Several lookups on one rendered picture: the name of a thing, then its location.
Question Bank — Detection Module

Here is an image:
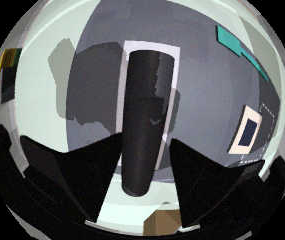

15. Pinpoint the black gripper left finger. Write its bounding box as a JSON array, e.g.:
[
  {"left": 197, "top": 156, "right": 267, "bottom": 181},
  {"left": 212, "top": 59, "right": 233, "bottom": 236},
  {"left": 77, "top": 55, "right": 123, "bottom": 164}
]
[{"left": 19, "top": 132, "right": 122, "bottom": 224}]

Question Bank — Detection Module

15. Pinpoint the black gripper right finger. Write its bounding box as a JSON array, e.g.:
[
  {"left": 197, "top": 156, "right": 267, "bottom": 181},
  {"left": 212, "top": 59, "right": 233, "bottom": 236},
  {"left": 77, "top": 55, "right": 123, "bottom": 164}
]
[{"left": 169, "top": 139, "right": 266, "bottom": 229}]

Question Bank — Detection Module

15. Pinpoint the peach square tile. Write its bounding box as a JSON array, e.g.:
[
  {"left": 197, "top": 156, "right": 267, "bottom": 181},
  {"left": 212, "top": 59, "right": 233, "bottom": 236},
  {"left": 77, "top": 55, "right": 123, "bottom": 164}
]
[{"left": 227, "top": 105, "right": 262, "bottom": 155}]

